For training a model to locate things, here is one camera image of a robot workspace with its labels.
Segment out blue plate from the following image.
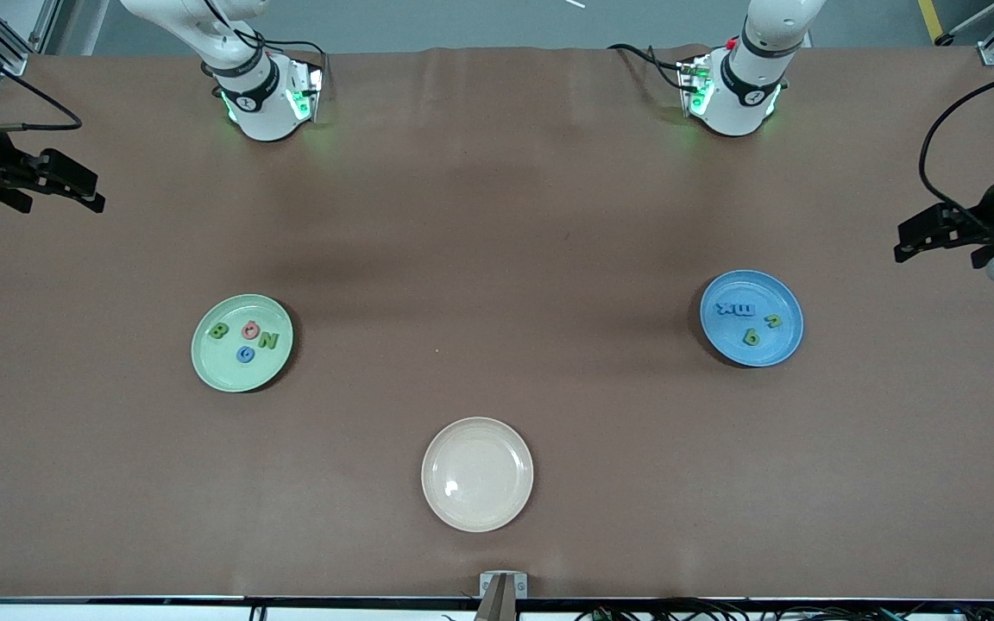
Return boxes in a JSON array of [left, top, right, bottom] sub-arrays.
[[699, 269, 805, 369]]

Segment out light green plate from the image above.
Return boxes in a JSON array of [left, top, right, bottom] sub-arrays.
[[191, 293, 295, 394]]

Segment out brown table mat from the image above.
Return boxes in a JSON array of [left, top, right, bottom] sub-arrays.
[[0, 45, 994, 600]]

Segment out beige plate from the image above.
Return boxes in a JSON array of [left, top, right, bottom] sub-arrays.
[[420, 417, 535, 534]]

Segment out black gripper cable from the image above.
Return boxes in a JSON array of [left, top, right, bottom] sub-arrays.
[[920, 60, 994, 234], [0, 22, 84, 133]]

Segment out black arm base cable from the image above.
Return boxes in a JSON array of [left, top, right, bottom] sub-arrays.
[[607, 43, 696, 91], [208, 0, 330, 74]]

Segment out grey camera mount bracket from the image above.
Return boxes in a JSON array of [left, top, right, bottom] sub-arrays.
[[475, 571, 529, 621]]

